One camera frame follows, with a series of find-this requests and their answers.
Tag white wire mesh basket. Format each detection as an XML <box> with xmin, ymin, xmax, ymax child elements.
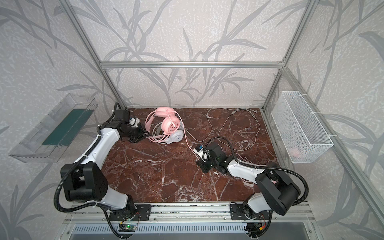
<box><xmin>272</xmin><ymin>91</ymin><xmax>334</xmax><ymax>164</ymax></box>

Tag green circuit board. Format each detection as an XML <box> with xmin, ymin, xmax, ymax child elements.
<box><xmin>119</xmin><ymin>223</ymin><xmax>137</xmax><ymax>232</ymax></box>

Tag aluminium front rail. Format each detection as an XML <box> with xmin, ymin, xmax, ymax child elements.
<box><xmin>64</xmin><ymin>202</ymin><xmax>316</xmax><ymax>224</ymax></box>

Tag clear plastic wall bin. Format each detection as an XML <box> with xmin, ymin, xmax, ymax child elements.
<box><xmin>9</xmin><ymin>94</ymin><xmax>98</xmax><ymax>163</ymax></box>

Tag white headphone cable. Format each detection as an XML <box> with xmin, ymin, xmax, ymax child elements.
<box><xmin>183</xmin><ymin>107</ymin><xmax>265</xmax><ymax>152</ymax></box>

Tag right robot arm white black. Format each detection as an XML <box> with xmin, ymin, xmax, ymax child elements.
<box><xmin>193</xmin><ymin>143</ymin><xmax>309</xmax><ymax>220</ymax></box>

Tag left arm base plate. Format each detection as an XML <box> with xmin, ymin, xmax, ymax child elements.
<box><xmin>109</xmin><ymin>204</ymin><xmax>152</xmax><ymax>221</ymax></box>

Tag pink headphones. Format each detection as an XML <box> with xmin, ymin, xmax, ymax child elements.
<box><xmin>145</xmin><ymin>107</ymin><xmax>184</xmax><ymax>141</ymax></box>

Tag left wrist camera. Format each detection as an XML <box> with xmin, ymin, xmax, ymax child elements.
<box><xmin>129</xmin><ymin>118</ymin><xmax>140</xmax><ymax>128</ymax></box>

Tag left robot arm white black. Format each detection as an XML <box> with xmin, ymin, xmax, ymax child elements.
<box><xmin>54</xmin><ymin>109</ymin><xmax>145</xmax><ymax>217</ymax></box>

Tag pink headphone cable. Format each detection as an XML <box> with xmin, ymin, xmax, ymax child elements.
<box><xmin>179</xmin><ymin>119</ymin><xmax>200</xmax><ymax>160</ymax></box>

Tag right wiring connector board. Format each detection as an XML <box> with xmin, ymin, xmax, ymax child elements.
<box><xmin>245</xmin><ymin>224</ymin><xmax>269</xmax><ymax>236</ymax></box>

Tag white headphones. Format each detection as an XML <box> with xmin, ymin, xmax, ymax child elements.
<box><xmin>149</xmin><ymin>123</ymin><xmax>185</xmax><ymax>145</ymax></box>

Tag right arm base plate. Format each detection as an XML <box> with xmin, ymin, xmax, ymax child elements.
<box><xmin>229</xmin><ymin>202</ymin><xmax>273</xmax><ymax>221</ymax></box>

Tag pink item in basket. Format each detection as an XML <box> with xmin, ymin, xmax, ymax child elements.
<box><xmin>289</xmin><ymin>147</ymin><xmax>303</xmax><ymax>159</ymax></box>

